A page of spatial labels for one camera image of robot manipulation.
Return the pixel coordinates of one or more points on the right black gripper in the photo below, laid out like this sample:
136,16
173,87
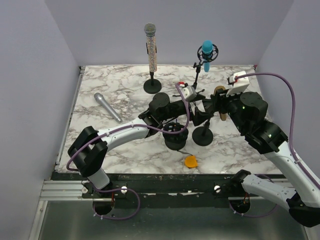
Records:
219,99

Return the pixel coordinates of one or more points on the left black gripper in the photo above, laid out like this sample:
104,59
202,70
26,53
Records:
199,115

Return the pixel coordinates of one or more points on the gold microphone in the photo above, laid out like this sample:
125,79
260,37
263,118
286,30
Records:
223,116

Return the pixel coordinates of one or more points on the shock mount round base stand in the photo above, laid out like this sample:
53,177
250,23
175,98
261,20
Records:
175,142

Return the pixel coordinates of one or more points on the silver microphone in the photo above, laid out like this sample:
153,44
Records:
99,98

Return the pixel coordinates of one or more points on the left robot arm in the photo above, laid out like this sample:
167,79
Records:
88,151

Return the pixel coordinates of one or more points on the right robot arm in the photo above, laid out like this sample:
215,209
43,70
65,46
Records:
247,111

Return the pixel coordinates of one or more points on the round base stand, glitter mic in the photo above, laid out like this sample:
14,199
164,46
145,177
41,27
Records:
152,85

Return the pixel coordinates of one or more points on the blue microphone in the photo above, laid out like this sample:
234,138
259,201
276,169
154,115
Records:
207,50

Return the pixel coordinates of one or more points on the glitter microphone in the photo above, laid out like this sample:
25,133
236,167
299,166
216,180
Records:
150,30

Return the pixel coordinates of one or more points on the orange tape measure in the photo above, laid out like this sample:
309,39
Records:
191,161

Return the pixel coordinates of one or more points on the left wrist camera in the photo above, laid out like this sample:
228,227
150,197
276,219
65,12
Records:
188,91

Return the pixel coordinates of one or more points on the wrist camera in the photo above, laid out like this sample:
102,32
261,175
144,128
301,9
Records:
237,85
188,91

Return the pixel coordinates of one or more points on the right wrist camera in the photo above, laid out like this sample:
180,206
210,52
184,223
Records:
237,85

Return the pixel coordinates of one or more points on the black tripod shock mount stand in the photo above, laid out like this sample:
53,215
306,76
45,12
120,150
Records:
198,66

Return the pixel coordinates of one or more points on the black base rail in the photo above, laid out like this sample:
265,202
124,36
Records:
163,191

